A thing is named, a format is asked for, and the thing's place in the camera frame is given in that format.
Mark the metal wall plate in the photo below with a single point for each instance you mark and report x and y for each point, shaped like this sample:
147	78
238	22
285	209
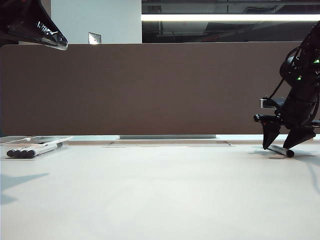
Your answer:
94	38

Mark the brown desk partition panel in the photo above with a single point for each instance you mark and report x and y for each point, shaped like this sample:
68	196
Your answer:
150	87

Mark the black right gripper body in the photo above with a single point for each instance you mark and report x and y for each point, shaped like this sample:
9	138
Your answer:
298	110

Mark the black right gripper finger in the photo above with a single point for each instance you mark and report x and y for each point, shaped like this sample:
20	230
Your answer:
298	137
270	135

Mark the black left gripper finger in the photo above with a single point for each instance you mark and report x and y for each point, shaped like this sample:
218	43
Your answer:
27	17
53	44

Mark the clear plastic packaging box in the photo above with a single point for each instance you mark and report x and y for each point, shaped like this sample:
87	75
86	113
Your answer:
37	140

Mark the white ceiling light strip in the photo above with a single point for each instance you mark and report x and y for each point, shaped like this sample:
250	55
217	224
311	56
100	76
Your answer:
225	17

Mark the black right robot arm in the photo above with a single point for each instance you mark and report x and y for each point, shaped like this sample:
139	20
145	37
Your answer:
290	68

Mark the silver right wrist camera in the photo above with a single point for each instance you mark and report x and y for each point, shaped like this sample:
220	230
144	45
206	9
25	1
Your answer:
265	103

